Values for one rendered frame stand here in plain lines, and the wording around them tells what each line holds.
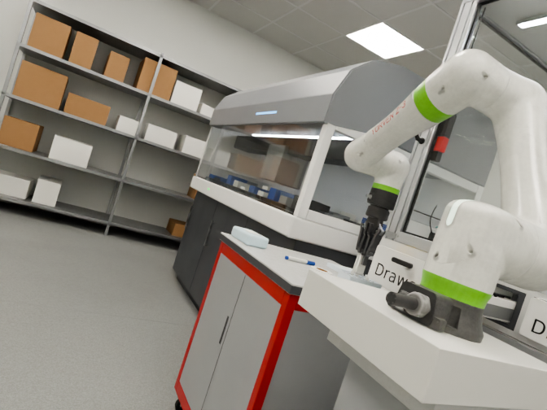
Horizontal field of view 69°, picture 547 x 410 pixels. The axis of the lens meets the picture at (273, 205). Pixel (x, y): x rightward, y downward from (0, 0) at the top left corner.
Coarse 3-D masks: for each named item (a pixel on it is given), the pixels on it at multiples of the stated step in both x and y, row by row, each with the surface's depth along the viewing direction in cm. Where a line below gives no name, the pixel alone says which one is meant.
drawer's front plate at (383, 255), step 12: (384, 252) 122; (396, 252) 118; (372, 264) 125; (384, 264) 120; (396, 264) 116; (420, 264) 109; (372, 276) 124; (396, 276) 115; (408, 276) 112; (420, 276) 108; (396, 288) 114
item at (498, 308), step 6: (492, 300) 111; (498, 300) 112; (504, 300) 113; (510, 300) 121; (486, 306) 110; (492, 306) 111; (498, 306) 112; (504, 306) 114; (510, 306) 115; (486, 312) 110; (492, 312) 112; (498, 312) 113; (504, 312) 114; (510, 312) 115; (492, 318) 112; (498, 318) 113; (504, 318) 114; (510, 318) 116
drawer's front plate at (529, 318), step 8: (528, 304) 111; (536, 304) 109; (544, 304) 108; (528, 312) 110; (536, 312) 109; (544, 312) 107; (528, 320) 110; (544, 320) 107; (520, 328) 111; (528, 328) 109; (536, 328) 108; (528, 336) 109; (536, 336) 107; (544, 336) 106; (544, 344) 105
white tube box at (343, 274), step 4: (340, 272) 137; (344, 272) 138; (348, 272) 140; (340, 276) 137; (344, 276) 134; (348, 276) 132; (352, 276) 135; (360, 276) 141; (352, 280) 131; (356, 280) 131; (360, 280) 132; (364, 280) 132; (372, 280) 140; (364, 284) 132; (368, 284) 133; (372, 284) 133; (376, 284) 134; (380, 284) 135; (380, 288) 134
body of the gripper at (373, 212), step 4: (368, 208) 136; (372, 208) 134; (376, 208) 133; (380, 208) 133; (368, 212) 135; (372, 212) 134; (376, 212) 133; (380, 212) 133; (384, 212) 133; (388, 212) 134; (368, 216) 139; (372, 216) 134; (376, 216) 133; (380, 216) 133; (384, 216) 133; (368, 220) 138; (372, 220) 136; (376, 220) 134; (380, 220) 133; (384, 220) 135; (376, 224) 133; (368, 228) 137; (376, 228) 133; (372, 232) 134
